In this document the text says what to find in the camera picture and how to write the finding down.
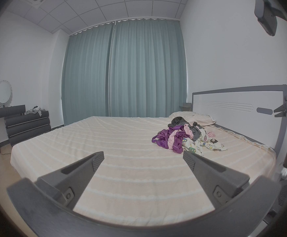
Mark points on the black chest of drawers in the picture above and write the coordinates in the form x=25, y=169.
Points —
x=27, y=128

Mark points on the blue-green curtain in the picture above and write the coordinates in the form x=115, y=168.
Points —
x=146, y=70

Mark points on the bed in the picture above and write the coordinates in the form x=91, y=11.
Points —
x=133, y=137

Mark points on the round white mirror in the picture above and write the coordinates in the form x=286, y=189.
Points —
x=3, y=92

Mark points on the grey bedside table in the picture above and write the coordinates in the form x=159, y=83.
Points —
x=186, y=106

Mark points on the grey garment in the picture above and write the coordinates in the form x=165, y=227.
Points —
x=36, y=111

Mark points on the cream pillow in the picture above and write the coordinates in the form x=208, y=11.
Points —
x=197, y=118

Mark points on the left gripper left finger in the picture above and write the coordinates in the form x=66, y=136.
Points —
x=67, y=181

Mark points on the white printed pyjama top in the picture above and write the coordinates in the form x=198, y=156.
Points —
x=207, y=147

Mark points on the pile of clothes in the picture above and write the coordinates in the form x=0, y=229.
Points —
x=175, y=138

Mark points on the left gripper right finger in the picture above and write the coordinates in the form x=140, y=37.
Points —
x=217, y=181

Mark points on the black dressing table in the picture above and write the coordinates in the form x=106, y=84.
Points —
x=5, y=111

